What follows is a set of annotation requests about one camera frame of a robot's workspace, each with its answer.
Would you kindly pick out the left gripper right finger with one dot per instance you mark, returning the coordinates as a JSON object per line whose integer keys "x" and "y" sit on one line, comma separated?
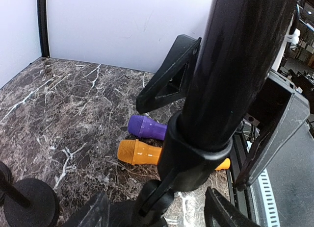
{"x": 218, "y": 208}

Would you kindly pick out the purple microphone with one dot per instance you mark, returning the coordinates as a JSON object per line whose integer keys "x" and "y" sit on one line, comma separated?
{"x": 144, "y": 127}

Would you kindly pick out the black front rail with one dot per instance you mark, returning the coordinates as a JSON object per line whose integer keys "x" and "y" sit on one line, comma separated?
{"x": 242, "y": 200}

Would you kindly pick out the right black frame post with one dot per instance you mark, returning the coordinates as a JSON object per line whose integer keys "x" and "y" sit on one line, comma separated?
{"x": 43, "y": 27}

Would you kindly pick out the white slotted cable duct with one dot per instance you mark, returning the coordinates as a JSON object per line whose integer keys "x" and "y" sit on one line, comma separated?
{"x": 268, "y": 200}

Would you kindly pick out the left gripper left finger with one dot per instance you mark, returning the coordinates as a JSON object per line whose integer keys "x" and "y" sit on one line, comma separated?
{"x": 95, "y": 213}

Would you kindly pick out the orange microphone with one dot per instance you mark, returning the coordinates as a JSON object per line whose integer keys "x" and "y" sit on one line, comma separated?
{"x": 136, "y": 152}

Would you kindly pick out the black stand of purple microphone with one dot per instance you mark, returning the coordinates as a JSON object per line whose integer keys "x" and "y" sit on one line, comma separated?
{"x": 29, "y": 202}

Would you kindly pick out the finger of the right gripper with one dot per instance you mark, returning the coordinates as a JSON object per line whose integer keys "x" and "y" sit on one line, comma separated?
{"x": 280, "y": 111}
{"x": 171, "y": 81}

